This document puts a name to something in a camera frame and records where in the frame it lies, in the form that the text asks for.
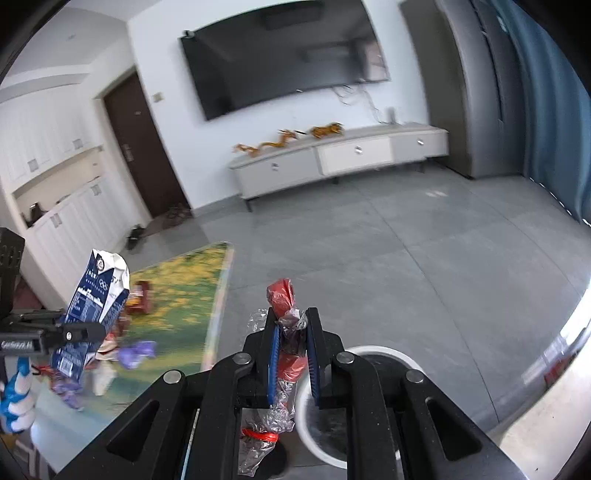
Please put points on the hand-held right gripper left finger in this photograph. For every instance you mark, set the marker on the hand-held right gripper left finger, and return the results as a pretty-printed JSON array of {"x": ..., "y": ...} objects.
[{"x": 272, "y": 364}]

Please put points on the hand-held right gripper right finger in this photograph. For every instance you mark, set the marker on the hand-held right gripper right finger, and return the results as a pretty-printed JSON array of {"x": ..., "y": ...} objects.
[{"x": 315, "y": 364}]

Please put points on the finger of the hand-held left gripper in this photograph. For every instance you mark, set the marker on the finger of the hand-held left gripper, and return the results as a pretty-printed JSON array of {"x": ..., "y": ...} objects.
[{"x": 69, "y": 336}]

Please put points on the blue milk carton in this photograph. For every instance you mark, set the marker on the blue milk carton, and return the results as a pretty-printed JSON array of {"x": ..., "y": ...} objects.
[{"x": 94, "y": 295}]

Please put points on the white trash bin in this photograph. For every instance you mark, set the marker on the white trash bin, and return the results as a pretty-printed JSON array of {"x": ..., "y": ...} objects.
[{"x": 328, "y": 429}]

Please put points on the red and clear plastic wrapper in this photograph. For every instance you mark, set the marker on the red and clear plastic wrapper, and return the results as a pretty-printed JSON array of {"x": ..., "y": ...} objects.
[{"x": 281, "y": 295}]

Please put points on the person's left hand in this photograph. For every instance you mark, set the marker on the person's left hand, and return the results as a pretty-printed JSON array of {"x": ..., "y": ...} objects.
[{"x": 18, "y": 406}]

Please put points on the purple wrapper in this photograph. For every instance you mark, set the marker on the purple wrapper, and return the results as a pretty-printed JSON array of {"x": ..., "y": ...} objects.
[
  {"x": 69, "y": 394},
  {"x": 134, "y": 354}
]

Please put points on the dark bag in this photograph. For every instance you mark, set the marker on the dark bag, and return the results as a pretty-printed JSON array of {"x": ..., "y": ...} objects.
[{"x": 35, "y": 213}]

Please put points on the brown snack packet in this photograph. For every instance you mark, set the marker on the brown snack packet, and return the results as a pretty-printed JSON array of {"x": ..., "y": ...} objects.
[{"x": 141, "y": 300}]

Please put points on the floral landscape rug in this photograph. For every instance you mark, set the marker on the floral landscape rug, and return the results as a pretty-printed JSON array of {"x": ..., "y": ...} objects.
[{"x": 184, "y": 286}]

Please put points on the pair of black shoes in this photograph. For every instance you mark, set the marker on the pair of black shoes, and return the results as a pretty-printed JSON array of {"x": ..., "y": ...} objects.
[{"x": 135, "y": 236}]

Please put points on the brown doormat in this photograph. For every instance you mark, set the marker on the brown doormat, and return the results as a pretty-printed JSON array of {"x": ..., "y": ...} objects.
[{"x": 154, "y": 227}]

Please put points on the pile of brown shoes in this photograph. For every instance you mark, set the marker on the pile of brown shoes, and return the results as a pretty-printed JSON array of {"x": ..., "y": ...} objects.
[{"x": 176, "y": 213}]

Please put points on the dark brown door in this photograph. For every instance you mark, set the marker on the dark brown door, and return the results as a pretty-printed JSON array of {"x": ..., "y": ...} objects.
[{"x": 143, "y": 152}]

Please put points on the white television cabinet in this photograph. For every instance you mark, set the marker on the white television cabinet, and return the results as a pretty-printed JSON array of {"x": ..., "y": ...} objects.
[{"x": 355, "y": 157}]

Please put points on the golden dragon ornament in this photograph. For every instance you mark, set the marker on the golden dragon ornament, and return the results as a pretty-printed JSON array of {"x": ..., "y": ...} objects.
[
  {"x": 281, "y": 140},
  {"x": 245, "y": 149}
]

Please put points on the orange tiger ornament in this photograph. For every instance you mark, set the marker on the orange tiger ornament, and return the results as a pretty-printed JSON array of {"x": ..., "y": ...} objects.
[{"x": 327, "y": 131}]

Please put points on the grey refrigerator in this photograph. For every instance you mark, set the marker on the grey refrigerator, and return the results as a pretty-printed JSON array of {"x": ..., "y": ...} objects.
[{"x": 461, "y": 92}]

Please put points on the blue curtain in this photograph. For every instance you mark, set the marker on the blue curtain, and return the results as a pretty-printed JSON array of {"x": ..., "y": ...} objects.
[{"x": 554, "y": 115}]

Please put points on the white wall cabinet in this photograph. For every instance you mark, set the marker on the white wall cabinet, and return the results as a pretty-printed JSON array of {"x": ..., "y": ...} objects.
[{"x": 83, "y": 217}]

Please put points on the black wall television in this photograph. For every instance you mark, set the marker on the black wall television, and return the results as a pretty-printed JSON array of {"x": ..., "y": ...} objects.
[{"x": 286, "y": 55}]

